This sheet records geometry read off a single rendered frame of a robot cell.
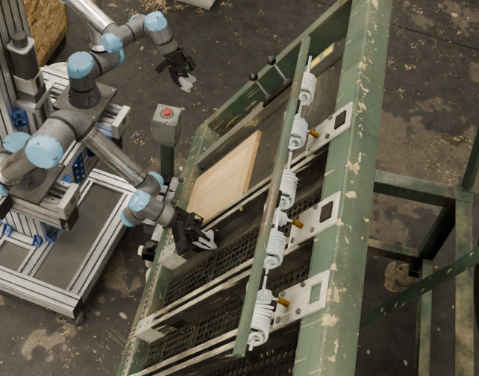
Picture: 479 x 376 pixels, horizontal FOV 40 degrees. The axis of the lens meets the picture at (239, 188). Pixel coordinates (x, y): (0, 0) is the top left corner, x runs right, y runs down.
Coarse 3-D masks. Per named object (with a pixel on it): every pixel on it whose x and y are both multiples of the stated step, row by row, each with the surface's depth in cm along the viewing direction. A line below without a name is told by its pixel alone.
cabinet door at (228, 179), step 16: (240, 144) 274; (256, 144) 261; (224, 160) 281; (240, 160) 265; (208, 176) 288; (224, 176) 272; (240, 176) 256; (192, 192) 295; (208, 192) 278; (224, 192) 263; (240, 192) 248; (192, 208) 285; (208, 208) 269
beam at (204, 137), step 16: (208, 128) 318; (192, 144) 322; (208, 144) 314; (192, 160) 308; (192, 176) 300; (176, 192) 305; (160, 240) 289; (160, 272) 269; (160, 288) 266; (160, 304) 263; (128, 336) 262; (128, 352) 253; (144, 352) 250; (128, 368) 245
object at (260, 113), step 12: (336, 48) 238; (312, 60) 248; (324, 60) 240; (312, 72) 246; (288, 96) 258; (264, 108) 266; (276, 108) 265; (252, 120) 273; (228, 132) 288; (240, 132) 281; (216, 144) 294; (228, 144) 288; (204, 156) 300; (216, 156) 297
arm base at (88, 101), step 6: (96, 84) 300; (72, 90) 295; (90, 90) 295; (96, 90) 299; (72, 96) 297; (78, 96) 296; (84, 96) 296; (90, 96) 297; (96, 96) 300; (72, 102) 299; (78, 102) 297; (84, 102) 297; (90, 102) 299; (96, 102) 301; (78, 108) 300; (84, 108) 300
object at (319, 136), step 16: (336, 112) 192; (320, 128) 196; (336, 128) 187; (320, 144) 191; (304, 160) 202; (320, 160) 199; (304, 176) 206; (256, 192) 221; (224, 208) 239; (240, 208) 227; (256, 208) 225; (208, 224) 246; (224, 224) 237; (240, 224) 235; (160, 256) 271; (176, 256) 262; (192, 256) 260
